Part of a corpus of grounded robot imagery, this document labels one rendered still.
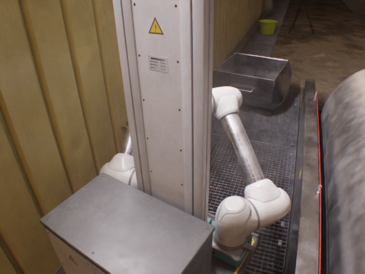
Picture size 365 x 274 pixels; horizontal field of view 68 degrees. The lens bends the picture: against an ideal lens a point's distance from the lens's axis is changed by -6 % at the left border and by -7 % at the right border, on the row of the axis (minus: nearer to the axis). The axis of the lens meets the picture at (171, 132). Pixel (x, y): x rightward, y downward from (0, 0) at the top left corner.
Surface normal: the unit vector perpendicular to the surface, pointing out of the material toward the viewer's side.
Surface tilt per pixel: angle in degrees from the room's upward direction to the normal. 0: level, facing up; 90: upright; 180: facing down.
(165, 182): 90
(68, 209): 0
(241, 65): 91
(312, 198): 2
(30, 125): 90
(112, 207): 0
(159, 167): 90
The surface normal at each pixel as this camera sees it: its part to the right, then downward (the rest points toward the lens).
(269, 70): -0.55, 0.44
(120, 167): -0.14, -0.44
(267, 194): 0.09, -0.42
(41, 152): 0.92, 0.17
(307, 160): -0.03, -0.83
